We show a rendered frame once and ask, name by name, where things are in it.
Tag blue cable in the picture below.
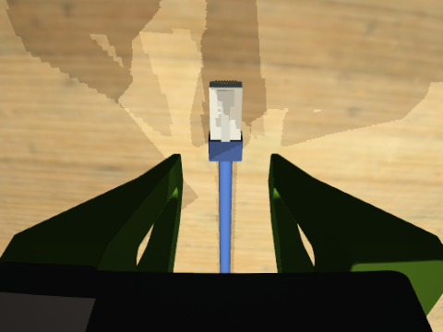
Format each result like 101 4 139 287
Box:
219 161 233 273

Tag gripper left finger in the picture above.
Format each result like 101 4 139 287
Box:
0 153 184 272

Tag network cable plug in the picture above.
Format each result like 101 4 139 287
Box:
209 80 243 161

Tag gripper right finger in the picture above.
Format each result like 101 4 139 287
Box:
269 153 443 316

